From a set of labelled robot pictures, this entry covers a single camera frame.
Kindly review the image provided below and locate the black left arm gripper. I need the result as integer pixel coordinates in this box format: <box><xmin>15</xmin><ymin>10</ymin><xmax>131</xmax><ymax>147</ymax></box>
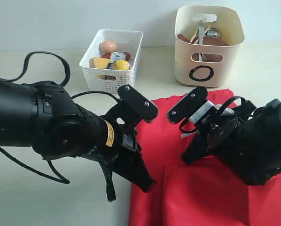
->
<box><xmin>93</xmin><ymin>114</ymin><xmax>156</xmax><ymax>193</ymax></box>

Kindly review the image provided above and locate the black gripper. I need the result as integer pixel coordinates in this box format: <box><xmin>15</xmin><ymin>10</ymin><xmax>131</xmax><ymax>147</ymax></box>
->
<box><xmin>181</xmin><ymin>115</ymin><xmax>239</xmax><ymax>165</ymax></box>

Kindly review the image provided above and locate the red table cloth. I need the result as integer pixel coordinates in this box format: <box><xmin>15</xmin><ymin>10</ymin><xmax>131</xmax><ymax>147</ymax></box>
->
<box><xmin>128</xmin><ymin>96</ymin><xmax>281</xmax><ymax>226</ymax></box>

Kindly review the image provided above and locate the yellow lemon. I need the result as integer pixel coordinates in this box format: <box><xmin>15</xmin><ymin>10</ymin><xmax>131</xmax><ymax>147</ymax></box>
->
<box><xmin>113</xmin><ymin>60</ymin><xmax>131</xmax><ymax>71</ymax></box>

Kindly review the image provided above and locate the yellow cheese wedge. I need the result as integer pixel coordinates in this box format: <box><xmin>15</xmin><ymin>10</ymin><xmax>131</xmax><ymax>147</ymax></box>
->
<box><xmin>89</xmin><ymin>57</ymin><xmax>110</xmax><ymax>69</ymax></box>

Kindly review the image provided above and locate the brown wooden plate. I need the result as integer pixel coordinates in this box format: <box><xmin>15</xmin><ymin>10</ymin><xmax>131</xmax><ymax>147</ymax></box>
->
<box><xmin>200</xmin><ymin>37</ymin><xmax>228</xmax><ymax>63</ymax></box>

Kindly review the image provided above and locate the blue white milk carton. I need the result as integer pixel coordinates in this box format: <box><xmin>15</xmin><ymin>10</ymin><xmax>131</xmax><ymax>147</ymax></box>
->
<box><xmin>106</xmin><ymin>52</ymin><xmax>126</xmax><ymax>69</ymax></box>

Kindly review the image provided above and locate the red sausage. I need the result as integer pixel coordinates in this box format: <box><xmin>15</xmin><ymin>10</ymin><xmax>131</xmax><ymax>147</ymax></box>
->
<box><xmin>101</xmin><ymin>52</ymin><xmax>131</xmax><ymax>60</ymax></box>

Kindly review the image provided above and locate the dark wooden spoon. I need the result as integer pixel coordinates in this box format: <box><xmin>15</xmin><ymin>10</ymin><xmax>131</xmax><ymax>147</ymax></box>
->
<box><xmin>177</xmin><ymin>33</ymin><xmax>191</xmax><ymax>43</ymax></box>

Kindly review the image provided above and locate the stainless steel cup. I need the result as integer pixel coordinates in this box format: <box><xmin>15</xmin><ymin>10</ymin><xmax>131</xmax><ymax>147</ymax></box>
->
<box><xmin>205</xmin><ymin>28</ymin><xmax>222</xmax><ymax>39</ymax></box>

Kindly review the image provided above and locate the brown egg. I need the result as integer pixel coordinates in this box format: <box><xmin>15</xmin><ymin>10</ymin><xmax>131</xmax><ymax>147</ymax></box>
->
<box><xmin>100</xmin><ymin>40</ymin><xmax>118</xmax><ymax>54</ymax></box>

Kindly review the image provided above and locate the silver table knife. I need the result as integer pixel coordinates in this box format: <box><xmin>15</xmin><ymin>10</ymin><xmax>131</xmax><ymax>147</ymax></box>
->
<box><xmin>198</xmin><ymin>20</ymin><xmax>205</xmax><ymax>61</ymax></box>

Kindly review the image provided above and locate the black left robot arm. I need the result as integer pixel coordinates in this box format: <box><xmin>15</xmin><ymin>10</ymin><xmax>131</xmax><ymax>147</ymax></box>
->
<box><xmin>0</xmin><ymin>78</ymin><xmax>158</xmax><ymax>200</ymax></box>

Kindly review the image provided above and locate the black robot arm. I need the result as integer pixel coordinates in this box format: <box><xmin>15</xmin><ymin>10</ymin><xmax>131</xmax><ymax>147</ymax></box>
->
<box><xmin>203</xmin><ymin>99</ymin><xmax>281</xmax><ymax>186</ymax></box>

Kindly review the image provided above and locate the cream plastic bin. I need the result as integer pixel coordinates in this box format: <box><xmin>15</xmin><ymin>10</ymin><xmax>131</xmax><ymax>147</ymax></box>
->
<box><xmin>174</xmin><ymin>5</ymin><xmax>245</xmax><ymax>88</ymax></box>

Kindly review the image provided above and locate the white perforated plastic basket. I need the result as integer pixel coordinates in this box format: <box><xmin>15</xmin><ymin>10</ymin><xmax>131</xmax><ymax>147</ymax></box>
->
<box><xmin>79</xmin><ymin>29</ymin><xmax>144</xmax><ymax>93</ymax></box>

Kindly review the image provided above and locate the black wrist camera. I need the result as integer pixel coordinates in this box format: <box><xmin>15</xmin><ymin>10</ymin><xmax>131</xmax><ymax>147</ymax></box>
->
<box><xmin>167</xmin><ymin>87</ymin><xmax>217</xmax><ymax>127</ymax></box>
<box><xmin>106</xmin><ymin>85</ymin><xmax>158</xmax><ymax>129</ymax></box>

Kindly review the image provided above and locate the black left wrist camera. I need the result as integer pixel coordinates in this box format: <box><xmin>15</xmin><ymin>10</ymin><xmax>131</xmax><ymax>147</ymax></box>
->
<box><xmin>106</xmin><ymin>85</ymin><xmax>158</xmax><ymax>129</ymax></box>

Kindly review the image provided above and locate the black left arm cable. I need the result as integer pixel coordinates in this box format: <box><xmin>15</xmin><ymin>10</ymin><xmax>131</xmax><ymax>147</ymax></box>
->
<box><xmin>0</xmin><ymin>51</ymin><xmax>122</xmax><ymax>202</ymax></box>

